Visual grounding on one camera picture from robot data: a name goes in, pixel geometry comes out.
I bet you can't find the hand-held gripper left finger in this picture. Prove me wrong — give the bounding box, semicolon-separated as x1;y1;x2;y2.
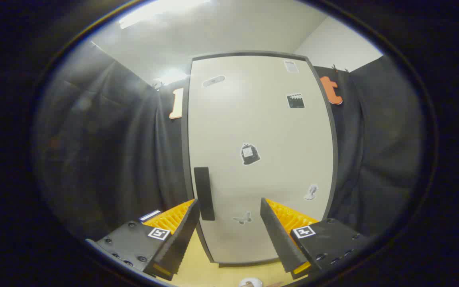
85;198;201;281

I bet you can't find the black door handle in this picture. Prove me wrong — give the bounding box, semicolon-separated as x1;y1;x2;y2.
194;167;216;221

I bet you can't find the black backdrop cloth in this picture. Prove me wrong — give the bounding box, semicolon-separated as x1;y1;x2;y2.
33;40;427;244

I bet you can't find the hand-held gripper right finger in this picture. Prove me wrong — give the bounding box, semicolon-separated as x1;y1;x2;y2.
260;197;375;280

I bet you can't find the grey shoe cabinet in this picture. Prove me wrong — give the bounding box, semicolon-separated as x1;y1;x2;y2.
181;51;339;268

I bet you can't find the grey cover book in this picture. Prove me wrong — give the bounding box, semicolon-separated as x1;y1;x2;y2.
139;209;162;222

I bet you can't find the white shoe cabinet door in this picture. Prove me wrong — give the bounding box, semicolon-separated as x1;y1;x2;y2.
188;55;334;264

